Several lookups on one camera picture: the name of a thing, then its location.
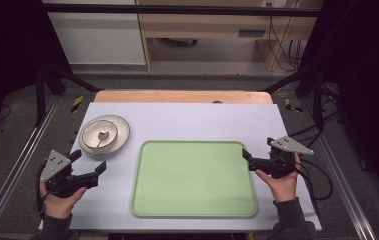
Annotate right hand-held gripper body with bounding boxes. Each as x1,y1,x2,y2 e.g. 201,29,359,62
266,135,315,180

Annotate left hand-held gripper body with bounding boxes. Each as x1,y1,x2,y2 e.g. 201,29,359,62
39,149,85,199

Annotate cream bowl with dark rim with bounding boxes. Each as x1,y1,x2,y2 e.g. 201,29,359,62
81,119,120,150

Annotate metal spoon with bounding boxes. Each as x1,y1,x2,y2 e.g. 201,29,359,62
91,130,111,157

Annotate cream plate with dark rim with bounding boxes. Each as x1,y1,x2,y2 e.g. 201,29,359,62
78,114,131,158

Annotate green tray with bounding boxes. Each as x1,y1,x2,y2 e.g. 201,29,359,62
130,140,259,220

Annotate person's right hand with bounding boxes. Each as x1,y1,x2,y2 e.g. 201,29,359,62
254,152,302,204

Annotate person's left hand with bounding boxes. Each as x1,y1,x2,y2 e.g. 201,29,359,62
39,181,88,220

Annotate yellow black tape marker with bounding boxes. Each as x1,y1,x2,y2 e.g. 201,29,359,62
283,97,304,113
70,95,85,114

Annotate white table mat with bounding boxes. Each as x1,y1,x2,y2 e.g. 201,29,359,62
38,101,323,232

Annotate wooden table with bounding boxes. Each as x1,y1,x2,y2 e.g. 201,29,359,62
93,89,274,105

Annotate black curtain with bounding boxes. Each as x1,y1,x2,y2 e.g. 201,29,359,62
0,0,73,148
298,0,379,214

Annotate white cabinet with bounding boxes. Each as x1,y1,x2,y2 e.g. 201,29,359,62
41,0,147,66

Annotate wooden desk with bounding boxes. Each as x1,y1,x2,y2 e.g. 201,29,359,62
135,0,325,73

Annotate aluminium floor rail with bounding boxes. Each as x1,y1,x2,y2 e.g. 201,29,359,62
298,99,378,240
0,95,62,240

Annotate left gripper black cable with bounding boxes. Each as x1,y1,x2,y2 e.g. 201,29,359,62
34,162,48,215

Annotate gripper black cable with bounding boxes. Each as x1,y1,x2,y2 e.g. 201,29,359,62
295,157,334,202
34,162,48,215

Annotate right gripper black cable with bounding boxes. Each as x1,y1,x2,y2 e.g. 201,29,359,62
295,157,334,202

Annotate hanging black cables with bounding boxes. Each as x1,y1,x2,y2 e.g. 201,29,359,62
267,14,304,72

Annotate white wall socket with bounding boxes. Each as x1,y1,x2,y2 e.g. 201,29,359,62
261,0,289,8

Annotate black metal frame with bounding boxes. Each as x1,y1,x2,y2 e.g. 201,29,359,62
33,3,326,129

